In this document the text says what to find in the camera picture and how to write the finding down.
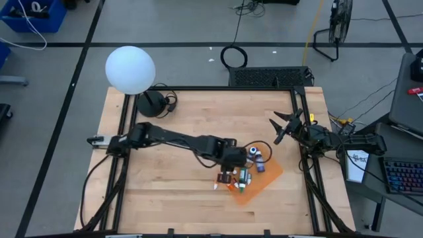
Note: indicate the black aluminium table frame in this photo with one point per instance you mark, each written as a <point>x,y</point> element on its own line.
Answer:
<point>211,88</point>

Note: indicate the grey metal bar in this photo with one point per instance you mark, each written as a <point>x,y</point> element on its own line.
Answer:
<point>13,80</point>

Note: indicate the blue plastic bin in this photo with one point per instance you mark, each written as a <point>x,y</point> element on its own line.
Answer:
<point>3,54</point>
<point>33,23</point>

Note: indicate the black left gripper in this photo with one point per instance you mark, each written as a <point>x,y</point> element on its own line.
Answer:
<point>234,157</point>

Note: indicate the small red food coloring bottle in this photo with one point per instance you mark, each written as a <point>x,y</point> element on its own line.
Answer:
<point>235,183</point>

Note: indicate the black floor box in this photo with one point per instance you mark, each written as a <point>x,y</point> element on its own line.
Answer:
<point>281,2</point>

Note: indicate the black floor object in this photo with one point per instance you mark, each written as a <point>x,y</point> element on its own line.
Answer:
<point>4,112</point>

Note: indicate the white globe table lamp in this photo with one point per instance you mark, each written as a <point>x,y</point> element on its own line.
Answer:
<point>130,69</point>

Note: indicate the black desk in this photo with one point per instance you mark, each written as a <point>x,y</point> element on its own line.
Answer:
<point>396,142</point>

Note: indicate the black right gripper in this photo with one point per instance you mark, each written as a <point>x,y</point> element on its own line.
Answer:
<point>294,129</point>

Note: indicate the black desk device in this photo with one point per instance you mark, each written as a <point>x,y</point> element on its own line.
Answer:
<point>418,67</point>

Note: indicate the black floor fan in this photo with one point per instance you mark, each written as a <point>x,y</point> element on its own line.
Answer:
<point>340,23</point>

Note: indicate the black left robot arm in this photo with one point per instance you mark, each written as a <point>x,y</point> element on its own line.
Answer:
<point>172,137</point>

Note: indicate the black perforated computer case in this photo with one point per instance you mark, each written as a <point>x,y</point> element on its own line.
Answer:
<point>271,76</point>

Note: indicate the backlit black keyboard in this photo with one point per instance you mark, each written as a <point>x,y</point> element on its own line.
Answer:
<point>403,175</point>

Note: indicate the white printed paper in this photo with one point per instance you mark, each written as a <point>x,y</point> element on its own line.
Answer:
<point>357,168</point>

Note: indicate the large blue food coloring bottle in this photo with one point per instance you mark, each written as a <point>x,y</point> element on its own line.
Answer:
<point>252,151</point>

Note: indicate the orange translucent plastic tray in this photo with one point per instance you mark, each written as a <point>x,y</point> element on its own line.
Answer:
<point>264,178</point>

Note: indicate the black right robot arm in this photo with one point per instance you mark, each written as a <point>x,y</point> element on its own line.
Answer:
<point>350,143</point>

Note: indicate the red marker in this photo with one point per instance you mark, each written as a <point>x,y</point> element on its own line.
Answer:
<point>414,90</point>

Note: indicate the large green food coloring bottle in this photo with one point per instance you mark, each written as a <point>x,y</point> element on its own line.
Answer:
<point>243,178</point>

